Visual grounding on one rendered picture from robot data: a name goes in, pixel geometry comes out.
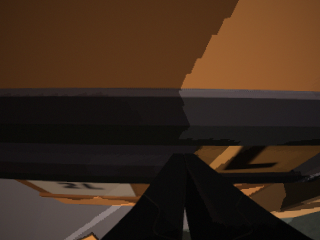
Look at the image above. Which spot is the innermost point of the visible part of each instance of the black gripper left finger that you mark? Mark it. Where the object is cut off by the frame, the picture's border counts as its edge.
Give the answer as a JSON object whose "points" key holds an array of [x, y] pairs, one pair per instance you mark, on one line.
{"points": [[159, 214]]}

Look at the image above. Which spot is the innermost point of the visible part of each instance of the orange letter tile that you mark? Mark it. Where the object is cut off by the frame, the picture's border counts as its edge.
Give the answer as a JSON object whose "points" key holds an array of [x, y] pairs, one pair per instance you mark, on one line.
{"points": [[90, 237], [282, 158]]}

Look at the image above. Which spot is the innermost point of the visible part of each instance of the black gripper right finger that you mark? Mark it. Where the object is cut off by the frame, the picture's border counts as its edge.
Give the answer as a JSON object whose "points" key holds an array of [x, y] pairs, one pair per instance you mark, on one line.
{"points": [[217, 210]]}

